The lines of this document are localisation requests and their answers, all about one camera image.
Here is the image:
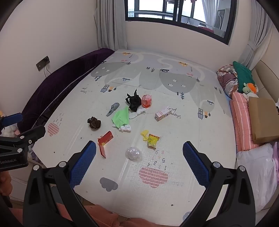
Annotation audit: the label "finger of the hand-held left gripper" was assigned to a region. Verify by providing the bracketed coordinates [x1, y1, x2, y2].
[0, 125, 46, 153]
[0, 113, 23, 131]

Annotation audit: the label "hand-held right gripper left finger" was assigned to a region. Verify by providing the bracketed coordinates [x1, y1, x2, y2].
[23, 140, 103, 227]

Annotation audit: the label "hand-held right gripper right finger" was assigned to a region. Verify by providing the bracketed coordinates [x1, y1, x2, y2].
[183, 141, 256, 227]

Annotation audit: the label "yellow snack packet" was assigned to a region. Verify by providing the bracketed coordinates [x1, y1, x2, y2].
[147, 134, 160, 150]

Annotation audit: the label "pink milk carton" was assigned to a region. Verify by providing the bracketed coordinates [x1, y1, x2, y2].
[155, 106, 172, 121]

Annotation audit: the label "orange plastic bag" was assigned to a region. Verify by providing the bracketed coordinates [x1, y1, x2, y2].
[141, 94, 152, 108]

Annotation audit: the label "printed play mat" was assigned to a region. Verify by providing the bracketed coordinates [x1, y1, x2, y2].
[32, 49, 238, 227]

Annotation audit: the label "brown crumpled cloth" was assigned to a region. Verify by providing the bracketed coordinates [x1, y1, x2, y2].
[87, 116, 102, 130]

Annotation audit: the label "clear plastic wrap ball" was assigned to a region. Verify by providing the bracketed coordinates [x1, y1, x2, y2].
[125, 147, 142, 161]

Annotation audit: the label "person's pink trousers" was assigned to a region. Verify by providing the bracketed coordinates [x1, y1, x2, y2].
[55, 202, 157, 227]

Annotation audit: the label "white plastic bag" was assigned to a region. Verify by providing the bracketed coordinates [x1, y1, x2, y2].
[236, 143, 278, 213]

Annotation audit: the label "green cloth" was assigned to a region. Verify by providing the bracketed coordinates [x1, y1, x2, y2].
[112, 106, 129, 128]

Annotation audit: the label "pink striped quilt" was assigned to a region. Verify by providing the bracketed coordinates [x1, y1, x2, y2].
[229, 93, 260, 152]

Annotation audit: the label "grey sock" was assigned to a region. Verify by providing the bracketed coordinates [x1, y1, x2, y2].
[106, 102, 120, 117]

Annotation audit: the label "twisted white tissue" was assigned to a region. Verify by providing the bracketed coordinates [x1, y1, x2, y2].
[129, 108, 146, 119]

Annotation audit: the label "black crumpled cloth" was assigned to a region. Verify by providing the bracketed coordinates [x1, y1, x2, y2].
[125, 89, 142, 112]

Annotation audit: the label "tan pillow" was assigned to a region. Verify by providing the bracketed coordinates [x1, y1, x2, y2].
[248, 97, 279, 144]

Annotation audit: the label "striped blanket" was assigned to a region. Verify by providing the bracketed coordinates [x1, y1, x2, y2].
[216, 64, 240, 98]

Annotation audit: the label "green and orange plush toy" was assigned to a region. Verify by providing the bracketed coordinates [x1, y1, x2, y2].
[243, 82, 259, 98]

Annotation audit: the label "green pillow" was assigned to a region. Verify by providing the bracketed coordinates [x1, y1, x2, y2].
[232, 61, 255, 93]

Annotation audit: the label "beige padded headboard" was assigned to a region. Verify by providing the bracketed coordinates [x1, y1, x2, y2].
[251, 60, 279, 103]

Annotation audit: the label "grey curtain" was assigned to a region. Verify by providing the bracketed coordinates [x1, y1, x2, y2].
[237, 0, 273, 70]
[94, 0, 129, 52]

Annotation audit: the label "black framed window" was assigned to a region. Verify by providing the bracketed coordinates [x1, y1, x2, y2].
[124, 0, 237, 45]

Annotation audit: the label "dark wall socket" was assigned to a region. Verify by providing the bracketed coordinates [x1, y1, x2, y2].
[36, 56, 50, 71]

